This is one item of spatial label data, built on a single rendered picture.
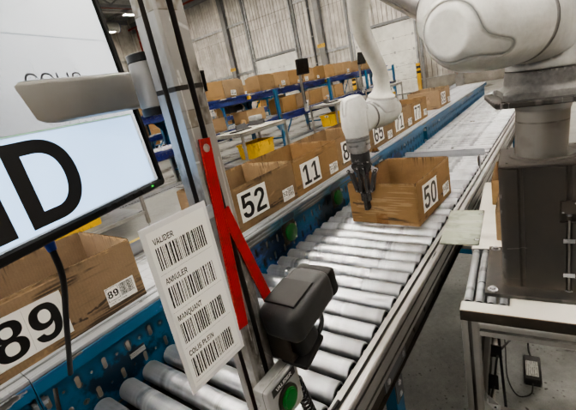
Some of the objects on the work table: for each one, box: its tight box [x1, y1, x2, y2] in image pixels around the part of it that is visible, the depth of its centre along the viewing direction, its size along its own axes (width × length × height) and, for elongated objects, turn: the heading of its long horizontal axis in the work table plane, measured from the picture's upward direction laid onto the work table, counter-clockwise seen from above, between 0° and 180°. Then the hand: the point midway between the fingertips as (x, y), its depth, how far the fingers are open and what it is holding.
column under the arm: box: [484, 142, 576, 305], centre depth 93 cm, size 26×26×33 cm
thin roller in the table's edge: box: [465, 250, 480, 302], centre depth 105 cm, size 2×28×2 cm, turn 5°
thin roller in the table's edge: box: [476, 250, 489, 303], centre depth 104 cm, size 2×28×2 cm, turn 5°
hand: (367, 201), depth 148 cm, fingers closed, pressing on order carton
